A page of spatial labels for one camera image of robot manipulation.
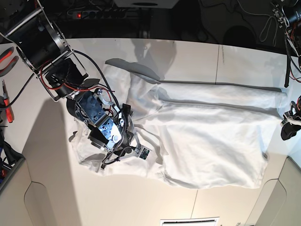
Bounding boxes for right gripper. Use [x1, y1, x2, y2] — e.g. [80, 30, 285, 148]
[100, 104, 146, 170]

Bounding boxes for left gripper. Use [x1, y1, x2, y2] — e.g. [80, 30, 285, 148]
[281, 97, 301, 141]

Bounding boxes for white t-shirt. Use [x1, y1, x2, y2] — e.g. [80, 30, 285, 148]
[70, 63, 287, 189]

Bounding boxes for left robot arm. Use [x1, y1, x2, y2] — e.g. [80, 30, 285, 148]
[270, 0, 301, 141]

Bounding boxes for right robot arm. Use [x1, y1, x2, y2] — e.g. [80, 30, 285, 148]
[0, 0, 150, 169]

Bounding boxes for grey bin left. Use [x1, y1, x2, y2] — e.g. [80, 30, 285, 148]
[0, 124, 26, 196]

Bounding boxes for red grey pliers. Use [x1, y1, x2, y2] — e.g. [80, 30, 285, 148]
[0, 47, 19, 77]

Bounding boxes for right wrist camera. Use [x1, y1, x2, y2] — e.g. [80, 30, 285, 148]
[139, 147, 150, 160]

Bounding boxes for white coiled cable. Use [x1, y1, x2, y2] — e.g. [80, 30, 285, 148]
[258, 15, 286, 45]

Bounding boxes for red handled screwdriver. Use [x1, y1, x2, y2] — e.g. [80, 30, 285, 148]
[1, 80, 15, 123]

